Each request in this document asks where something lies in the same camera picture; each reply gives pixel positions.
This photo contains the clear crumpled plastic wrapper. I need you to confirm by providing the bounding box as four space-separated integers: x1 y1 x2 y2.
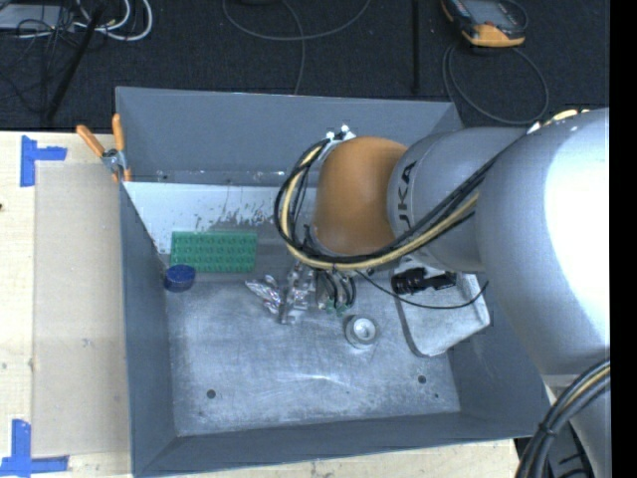
245 274 284 315

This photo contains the clear round glass jar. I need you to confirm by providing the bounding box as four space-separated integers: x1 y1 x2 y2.
342 314 380 351

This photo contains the grey metal bin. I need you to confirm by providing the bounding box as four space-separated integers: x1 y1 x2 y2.
113 86 551 478

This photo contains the dark green flat block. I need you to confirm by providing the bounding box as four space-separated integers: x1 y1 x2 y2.
169 230 260 275

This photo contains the blue round cap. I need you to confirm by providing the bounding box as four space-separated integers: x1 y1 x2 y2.
163 264 197 294

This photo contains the brown cardboard board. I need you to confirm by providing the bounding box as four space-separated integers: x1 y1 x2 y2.
30 160 132 460

